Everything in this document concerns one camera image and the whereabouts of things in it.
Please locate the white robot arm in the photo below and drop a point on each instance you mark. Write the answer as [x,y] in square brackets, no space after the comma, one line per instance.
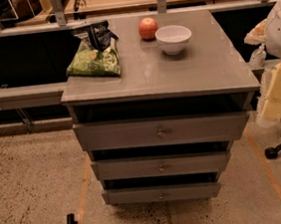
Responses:
[268,33]

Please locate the bottom grey drawer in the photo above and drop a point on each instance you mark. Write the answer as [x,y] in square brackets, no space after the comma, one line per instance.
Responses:
[161,193]

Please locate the dark blue chip bag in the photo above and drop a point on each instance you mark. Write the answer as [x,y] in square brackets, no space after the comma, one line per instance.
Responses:
[97,34]

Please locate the middle grey drawer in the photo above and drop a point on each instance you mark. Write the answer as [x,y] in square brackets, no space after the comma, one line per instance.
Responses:
[141,167]

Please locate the grey metal railing frame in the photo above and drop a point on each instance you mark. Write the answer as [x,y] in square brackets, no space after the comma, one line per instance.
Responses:
[129,5]

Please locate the grey drawer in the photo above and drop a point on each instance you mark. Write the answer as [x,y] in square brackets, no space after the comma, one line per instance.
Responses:
[161,193]
[160,131]
[141,167]

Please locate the top grey drawer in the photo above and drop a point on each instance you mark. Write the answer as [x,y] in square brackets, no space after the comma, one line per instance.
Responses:
[160,131]

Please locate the grey drawer cabinet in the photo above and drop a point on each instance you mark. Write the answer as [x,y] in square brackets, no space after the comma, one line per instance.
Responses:
[208,77]

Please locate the green jalapeno chip bag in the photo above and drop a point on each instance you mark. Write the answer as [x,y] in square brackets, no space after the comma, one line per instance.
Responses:
[91,62]

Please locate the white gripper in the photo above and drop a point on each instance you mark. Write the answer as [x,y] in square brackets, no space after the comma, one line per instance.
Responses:
[280,32]

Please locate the white ceramic bowl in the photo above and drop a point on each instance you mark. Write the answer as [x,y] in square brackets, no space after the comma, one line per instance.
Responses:
[172,39]

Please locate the red apple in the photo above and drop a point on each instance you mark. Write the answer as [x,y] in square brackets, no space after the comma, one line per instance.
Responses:
[147,28]

